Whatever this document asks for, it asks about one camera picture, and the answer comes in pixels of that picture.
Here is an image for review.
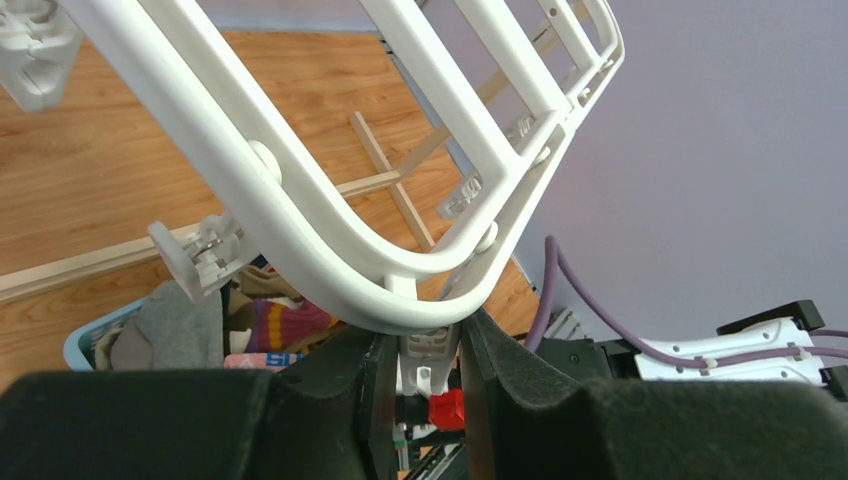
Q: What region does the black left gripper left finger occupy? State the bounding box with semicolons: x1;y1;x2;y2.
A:
1;327;398;479

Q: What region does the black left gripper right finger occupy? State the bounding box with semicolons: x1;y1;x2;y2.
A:
460;311;847;479

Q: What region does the pink patterned sock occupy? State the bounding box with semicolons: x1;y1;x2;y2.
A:
223;353;305;371

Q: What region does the white plastic clip hanger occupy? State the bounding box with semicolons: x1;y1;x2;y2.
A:
0;0;627;399

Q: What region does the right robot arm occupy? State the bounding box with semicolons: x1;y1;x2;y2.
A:
536;300;847;403

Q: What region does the purple striped sock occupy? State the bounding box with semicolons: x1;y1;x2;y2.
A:
246;299;347;353

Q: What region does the grey sock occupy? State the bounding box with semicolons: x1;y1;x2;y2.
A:
109;281;224;371

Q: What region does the wooden clothes rack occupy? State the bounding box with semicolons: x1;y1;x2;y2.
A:
1;112;451;304

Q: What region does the blue plastic sock basket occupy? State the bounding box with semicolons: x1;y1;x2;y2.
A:
63;298;144;371

